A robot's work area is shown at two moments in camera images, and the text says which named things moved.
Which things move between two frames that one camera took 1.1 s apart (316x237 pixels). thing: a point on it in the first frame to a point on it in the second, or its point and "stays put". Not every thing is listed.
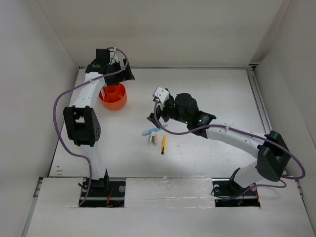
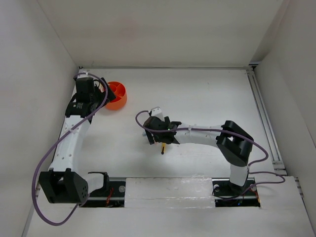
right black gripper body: [170, 111] to [150, 137]
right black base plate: [228, 193] stays put
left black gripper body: [118, 77] to [98, 97]
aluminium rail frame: [259, 102] stays put
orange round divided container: [113, 97] stays put
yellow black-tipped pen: [164, 144] stays put
